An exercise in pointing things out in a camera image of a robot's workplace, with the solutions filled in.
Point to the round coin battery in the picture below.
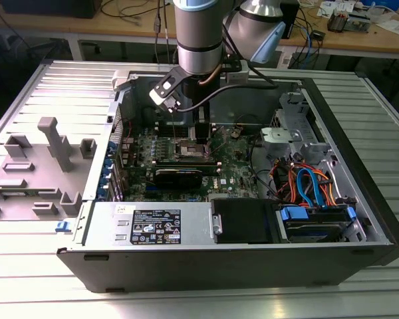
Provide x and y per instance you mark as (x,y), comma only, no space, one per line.
(235,133)

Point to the grey electronic device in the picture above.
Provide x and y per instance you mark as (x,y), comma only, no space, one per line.
(359,23)

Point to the green motherboard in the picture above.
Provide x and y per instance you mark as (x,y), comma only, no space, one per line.
(232,172)

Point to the wooden desk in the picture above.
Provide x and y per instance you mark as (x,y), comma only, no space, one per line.
(86,25)

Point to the blue expansion slot latch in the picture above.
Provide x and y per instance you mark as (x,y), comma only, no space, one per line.
(104,180)
(102,194)
(111,148)
(107,165)

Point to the copper wound transformer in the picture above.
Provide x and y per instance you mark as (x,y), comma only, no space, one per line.
(337,21)

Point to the small blue plastic clip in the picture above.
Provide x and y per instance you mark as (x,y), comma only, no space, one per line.
(63,227)

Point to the black open PC case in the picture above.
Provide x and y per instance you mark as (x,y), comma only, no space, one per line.
(203,269)

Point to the dark office chair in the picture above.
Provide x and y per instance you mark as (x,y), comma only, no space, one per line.
(20,60)

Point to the black RAM slots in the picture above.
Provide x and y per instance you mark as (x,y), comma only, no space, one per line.
(168,129)

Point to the silver metal drive cage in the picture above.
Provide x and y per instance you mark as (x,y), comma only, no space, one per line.
(294,113)

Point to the white papers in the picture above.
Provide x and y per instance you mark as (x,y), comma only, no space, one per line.
(395,26)

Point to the CPU socket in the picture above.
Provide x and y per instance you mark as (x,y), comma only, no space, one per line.
(187,152)

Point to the grey corner bracket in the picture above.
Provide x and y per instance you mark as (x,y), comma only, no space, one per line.
(119,79)

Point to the black box on desk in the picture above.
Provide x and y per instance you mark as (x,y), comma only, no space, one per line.
(53,8)

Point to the black RAM stick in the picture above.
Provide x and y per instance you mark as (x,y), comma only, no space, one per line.
(186,163)

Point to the hard disk in blue carrier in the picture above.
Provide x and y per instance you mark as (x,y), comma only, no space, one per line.
(306,229)

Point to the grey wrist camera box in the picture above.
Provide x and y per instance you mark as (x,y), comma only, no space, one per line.
(237,75)

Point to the black upright box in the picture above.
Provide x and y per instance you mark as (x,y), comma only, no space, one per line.
(291,23)

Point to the silver power supply with label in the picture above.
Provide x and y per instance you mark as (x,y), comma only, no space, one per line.
(103,226)

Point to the grey parts rack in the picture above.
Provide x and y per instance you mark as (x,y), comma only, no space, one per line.
(43,172)

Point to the small black box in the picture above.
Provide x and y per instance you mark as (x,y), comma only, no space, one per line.
(317,36)

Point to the black graphics card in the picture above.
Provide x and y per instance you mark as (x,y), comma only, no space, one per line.
(178,179)

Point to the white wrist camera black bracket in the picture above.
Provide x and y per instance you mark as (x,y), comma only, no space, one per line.
(163,89)

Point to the black plastic shroud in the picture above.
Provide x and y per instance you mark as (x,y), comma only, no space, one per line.
(242,221)

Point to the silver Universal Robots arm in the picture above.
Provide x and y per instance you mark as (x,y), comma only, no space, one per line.
(199,33)

